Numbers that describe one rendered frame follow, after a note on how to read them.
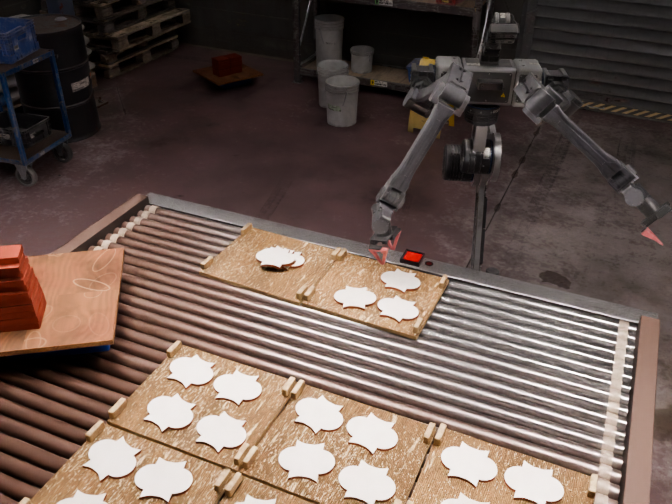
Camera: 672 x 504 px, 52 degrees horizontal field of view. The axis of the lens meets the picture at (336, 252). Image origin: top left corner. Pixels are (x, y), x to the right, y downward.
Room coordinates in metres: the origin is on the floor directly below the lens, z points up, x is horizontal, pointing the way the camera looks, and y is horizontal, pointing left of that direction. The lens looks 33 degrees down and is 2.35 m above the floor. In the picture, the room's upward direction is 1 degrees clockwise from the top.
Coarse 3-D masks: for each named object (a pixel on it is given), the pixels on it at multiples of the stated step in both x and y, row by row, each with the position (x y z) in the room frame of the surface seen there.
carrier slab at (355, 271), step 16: (352, 256) 2.14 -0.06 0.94; (336, 272) 2.04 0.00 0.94; (352, 272) 2.04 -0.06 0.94; (368, 272) 2.04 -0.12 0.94; (384, 272) 2.04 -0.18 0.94; (416, 272) 2.05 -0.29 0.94; (320, 288) 1.94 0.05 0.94; (336, 288) 1.94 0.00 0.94; (368, 288) 1.94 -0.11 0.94; (384, 288) 1.94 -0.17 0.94; (432, 288) 1.95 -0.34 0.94; (304, 304) 1.85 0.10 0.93; (320, 304) 1.85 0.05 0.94; (336, 304) 1.85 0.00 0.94; (416, 304) 1.86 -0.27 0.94; (432, 304) 1.86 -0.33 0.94; (352, 320) 1.78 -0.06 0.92; (368, 320) 1.77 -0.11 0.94; (384, 320) 1.77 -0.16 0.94; (416, 320) 1.77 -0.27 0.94; (416, 336) 1.69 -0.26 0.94
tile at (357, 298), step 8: (352, 288) 1.93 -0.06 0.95; (360, 288) 1.93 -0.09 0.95; (336, 296) 1.88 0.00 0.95; (344, 296) 1.88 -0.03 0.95; (352, 296) 1.88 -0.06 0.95; (360, 296) 1.88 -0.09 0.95; (368, 296) 1.88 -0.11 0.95; (344, 304) 1.83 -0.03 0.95; (352, 304) 1.84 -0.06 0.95; (360, 304) 1.84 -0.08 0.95; (368, 304) 1.84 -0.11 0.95
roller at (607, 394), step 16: (128, 256) 2.15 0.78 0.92; (160, 272) 2.06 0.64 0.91; (176, 272) 2.05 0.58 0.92; (224, 288) 1.96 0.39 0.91; (240, 288) 1.95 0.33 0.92; (272, 304) 1.88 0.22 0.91; (288, 304) 1.87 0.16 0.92; (336, 320) 1.79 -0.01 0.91; (384, 336) 1.73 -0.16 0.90; (400, 336) 1.71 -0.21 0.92; (448, 352) 1.65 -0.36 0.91; (464, 352) 1.64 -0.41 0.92; (496, 368) 1.58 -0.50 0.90; (512, 368) 1.57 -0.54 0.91; (528, 368) 1.57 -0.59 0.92; (560, 384) 1.51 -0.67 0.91; (576, 384) 1.50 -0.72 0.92; (624, 400) 1.44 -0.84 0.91
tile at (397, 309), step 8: (384, 304) 1.84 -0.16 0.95; (392, 304) 1.84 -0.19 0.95; (400, 304) 1.84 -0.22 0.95; (408, 304) 1.84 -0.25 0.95; (384, 312) 1.79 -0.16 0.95; (392, 312) 1.80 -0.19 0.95; (400, 312) 1.80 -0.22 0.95; (408, 312) 1.80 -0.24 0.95; (416, 312) 1.80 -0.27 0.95; (400, 320) 1.76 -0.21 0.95; (408, 320) 1.77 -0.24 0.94
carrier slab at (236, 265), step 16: (240, 240) 2.24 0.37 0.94; (256, 240) 2.25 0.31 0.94; (272, 240) 2.25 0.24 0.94; (288, 240) 2.25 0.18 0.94; (224, 256) 2.13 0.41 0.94; (240, 256) 2.13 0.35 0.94; (304, 256) 2.14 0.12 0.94; (320, 256) 2.14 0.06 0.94; (208, 272) 2.03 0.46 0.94; (224, 272) 2.03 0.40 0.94; (240, 272) 2.03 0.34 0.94; (256, 272) 2.03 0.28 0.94; (272, 272) 2.03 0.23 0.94; (288, 272) 2.03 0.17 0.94; (304, 272) 2.04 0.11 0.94; (320, 272) 2.04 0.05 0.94; (256, 288) 1.93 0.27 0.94; (272, 288) 1.94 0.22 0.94; (288, 288) 1.94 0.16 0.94
